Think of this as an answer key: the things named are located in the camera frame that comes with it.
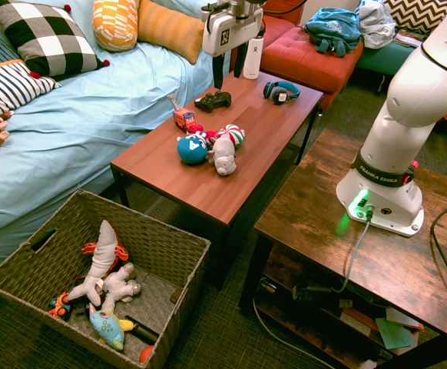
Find teal bench seat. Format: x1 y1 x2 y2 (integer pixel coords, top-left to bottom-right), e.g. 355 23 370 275
355 37 416 78

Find robot base cable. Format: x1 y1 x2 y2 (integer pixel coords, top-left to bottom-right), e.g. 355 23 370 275
330 205 374 295

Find red armchair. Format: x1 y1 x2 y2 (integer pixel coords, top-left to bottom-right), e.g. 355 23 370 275
262 0 306 49

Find blue clothing pile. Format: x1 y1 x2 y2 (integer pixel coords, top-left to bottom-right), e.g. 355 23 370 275
304 7 363 58

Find red tufted ottoman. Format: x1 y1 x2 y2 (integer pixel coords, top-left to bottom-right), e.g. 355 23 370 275
259 25 365 111

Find blue black headphones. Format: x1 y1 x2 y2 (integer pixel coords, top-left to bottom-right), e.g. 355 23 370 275
262 80 302 106

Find white fluffy plush toy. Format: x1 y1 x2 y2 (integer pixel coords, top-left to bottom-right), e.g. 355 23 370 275
99 262 143 313

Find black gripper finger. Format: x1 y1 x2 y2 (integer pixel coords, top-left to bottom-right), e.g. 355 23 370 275
233 39 250 78
212 53 227 91

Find grey animal plush toy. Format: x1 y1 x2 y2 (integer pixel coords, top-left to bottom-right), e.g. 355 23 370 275
207 136 238 178

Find black power adapter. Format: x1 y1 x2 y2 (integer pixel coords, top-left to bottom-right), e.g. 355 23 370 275
291 283 338 305

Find orange flame plush toy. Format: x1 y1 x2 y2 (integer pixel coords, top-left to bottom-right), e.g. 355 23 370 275
81 240 130 274

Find red toy fire truck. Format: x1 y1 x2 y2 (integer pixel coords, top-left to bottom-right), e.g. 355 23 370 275
167 93 196 134

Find black cylinder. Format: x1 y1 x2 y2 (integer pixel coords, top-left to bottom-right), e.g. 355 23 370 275
124 314 160 345

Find white insulated water bottle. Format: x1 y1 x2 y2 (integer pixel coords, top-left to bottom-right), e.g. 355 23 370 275
242 35 266 81

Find reddish wooden coffee table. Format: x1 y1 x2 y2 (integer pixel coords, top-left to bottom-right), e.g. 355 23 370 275
110 70 325 292

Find light grey crumpled cloth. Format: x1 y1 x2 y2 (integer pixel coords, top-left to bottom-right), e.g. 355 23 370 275
356 0 398 50

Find light blue covered sofa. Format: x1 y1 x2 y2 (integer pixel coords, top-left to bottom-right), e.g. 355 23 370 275
0 0 233 286

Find red green striped plush ball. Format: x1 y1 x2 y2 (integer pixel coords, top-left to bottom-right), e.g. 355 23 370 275
216 123 247 150

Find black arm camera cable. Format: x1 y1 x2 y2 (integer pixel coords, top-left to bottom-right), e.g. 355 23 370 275
262 0 310 17

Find yellow white patterned bolster pillow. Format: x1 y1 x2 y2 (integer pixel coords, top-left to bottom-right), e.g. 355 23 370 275
92 0 141 53

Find navy white striped pillow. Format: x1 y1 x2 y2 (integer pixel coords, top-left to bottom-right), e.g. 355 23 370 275
0 58 62 118

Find dark rustic wooden robot table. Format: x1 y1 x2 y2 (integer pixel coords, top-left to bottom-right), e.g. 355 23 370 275
238 128 447 369

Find white floor cable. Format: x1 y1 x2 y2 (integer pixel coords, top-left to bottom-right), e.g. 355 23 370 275
251 298 338 369

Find woven grey storage basket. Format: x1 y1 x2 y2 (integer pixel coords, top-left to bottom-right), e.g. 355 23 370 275
0 188 212 369

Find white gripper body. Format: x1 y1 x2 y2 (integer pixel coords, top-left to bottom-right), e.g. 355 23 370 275
201 7 266 58

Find Captain America plush toy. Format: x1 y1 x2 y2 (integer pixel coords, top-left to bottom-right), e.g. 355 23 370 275
176 129 217 166

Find orange ribbed pillow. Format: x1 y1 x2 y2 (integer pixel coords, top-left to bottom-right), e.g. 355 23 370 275
137 0 206 65

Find blue fish plush toy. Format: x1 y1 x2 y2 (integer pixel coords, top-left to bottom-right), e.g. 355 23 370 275
88 302 135 352

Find black white chevron pillow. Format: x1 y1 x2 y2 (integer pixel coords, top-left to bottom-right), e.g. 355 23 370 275
383 0 447 36

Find black white checkered pillow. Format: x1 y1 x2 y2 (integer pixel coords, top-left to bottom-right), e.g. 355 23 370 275
0 0 111 81

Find black game controller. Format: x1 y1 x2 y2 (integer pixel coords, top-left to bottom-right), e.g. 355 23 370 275
194 90 233 114

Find teal paper sheet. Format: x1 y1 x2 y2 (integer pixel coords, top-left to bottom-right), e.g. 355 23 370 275
374 316 416 351

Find orange toy vehicle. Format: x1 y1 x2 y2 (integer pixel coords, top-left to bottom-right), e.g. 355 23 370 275
48 291 73 321

